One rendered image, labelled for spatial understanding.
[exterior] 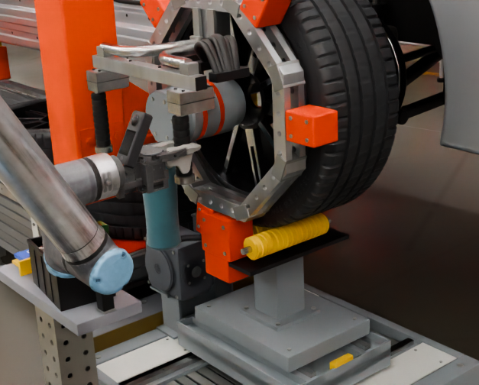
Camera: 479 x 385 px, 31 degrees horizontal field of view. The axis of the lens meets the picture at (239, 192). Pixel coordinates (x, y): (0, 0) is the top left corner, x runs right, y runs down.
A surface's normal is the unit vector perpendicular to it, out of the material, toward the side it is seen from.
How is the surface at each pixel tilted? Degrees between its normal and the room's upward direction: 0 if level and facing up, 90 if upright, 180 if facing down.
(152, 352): 0
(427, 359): 0
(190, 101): 90
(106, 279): 96
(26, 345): 0
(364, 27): 56
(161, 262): 90
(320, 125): 90
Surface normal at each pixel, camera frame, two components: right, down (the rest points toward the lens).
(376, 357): 0.63, 0.22
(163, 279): -0.77, 0.24
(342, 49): 0.54, -0.22
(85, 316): -0.04, -0.94
